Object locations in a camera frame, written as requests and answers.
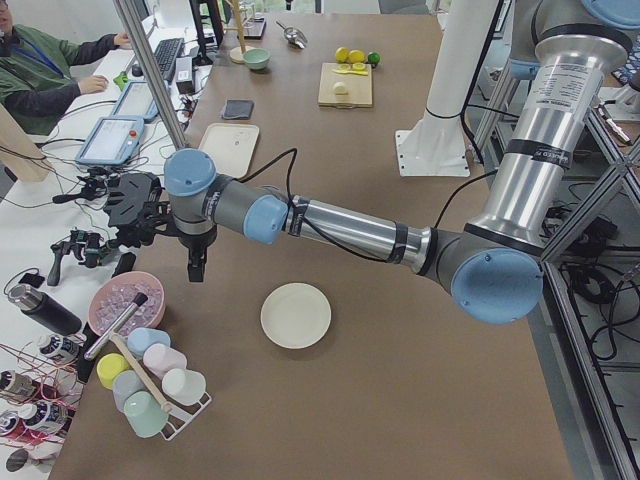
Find mint green cup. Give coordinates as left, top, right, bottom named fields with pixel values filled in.
left=123, top=391, right=169, bottom=438

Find green bowl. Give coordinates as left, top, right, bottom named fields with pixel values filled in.
left=243, top=48, right=271, bottom=71

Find yellow cup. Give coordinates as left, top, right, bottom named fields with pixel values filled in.
left=96, top=353, right=131, bottom=390

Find whole yellow lemon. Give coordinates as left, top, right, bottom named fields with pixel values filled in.
left=334, top=47, right=350, bottom=63
left=347, top=49, right=367, bottom=64

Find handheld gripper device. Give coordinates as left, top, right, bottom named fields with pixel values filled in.
left=47, top=229, right=119, bottom=286

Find black plastic gripper mount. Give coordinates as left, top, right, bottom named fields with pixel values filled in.
left=103, top=173, right=171, bottom=247

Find grey folded cloth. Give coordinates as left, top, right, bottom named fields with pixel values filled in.
left=221, top=99, right=254, bottom=120

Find wooden cutting board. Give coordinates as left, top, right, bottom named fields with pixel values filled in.
left=318, top=62, right=373, bottom=108

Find pink bowl with ice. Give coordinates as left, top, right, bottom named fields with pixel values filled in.
left=88, top=271, right=165, bottom=337

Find green lime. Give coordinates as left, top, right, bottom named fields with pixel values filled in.
left=367, top=51, right=381, bottom=68

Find white cup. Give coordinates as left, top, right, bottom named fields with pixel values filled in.
left=162, top=368, right=206, bottom=406

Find metal scoop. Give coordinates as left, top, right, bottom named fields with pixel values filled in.
left=275, top=20, right=308, bottom=50

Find aluminium frame post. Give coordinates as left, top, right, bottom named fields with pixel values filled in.
left=113, top=0, right=187, bottom=150

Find cream rabbit tray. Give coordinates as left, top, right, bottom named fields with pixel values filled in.
left=198, top=123, right=260, bottom=178

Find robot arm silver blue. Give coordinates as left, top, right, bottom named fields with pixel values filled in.
left=164, top=1, right=639, bottom=324

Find far teach pendant tablet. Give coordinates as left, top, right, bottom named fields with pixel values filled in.
left=111, top=81, right=159, bottom=122

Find wooden mug tree stand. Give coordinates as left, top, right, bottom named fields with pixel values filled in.
left=224, top=0, right=255, bottom=64

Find grey cup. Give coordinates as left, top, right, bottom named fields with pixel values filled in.
left=112, top=370, right=146, bottom=413

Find white wire cup rack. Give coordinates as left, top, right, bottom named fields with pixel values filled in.
left=110, top=333, right=213, bottom=442

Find near teach pendant tablet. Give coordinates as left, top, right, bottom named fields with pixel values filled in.
left=75, top=116, right=145, bottom=166

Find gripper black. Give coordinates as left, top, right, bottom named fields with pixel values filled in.
left=175, top=219, right=216, bottom=283

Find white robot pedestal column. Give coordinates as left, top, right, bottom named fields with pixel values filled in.
left=396, top=0, right=501, bottom=177

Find teach pendant tablet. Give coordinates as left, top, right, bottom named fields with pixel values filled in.
left=75, top=116, right=145, bottom=166
left=111, top=81, right=159, bottom=122

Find black keyboard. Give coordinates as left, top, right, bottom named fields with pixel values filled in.
left=154, top=38, right=184, bottom=83

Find black thermos bottle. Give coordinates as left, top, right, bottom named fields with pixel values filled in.
left=7, top=283, right=82, bottom=336

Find pink cup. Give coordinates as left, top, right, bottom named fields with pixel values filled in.
left=142, top=343, right=187, bottom=379

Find person in green vest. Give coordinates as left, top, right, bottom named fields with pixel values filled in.
left=1, top=1, right=130, bottom=136

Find metal muddler black tip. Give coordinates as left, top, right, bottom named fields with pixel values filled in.
left=83, top=292, right=148, bottom=361

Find round cream plate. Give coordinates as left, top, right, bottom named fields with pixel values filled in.
left=260, top=282, right=332, bottom=349

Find blue cup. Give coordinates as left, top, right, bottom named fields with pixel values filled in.
left=127, top=327, right=171, bottom=359

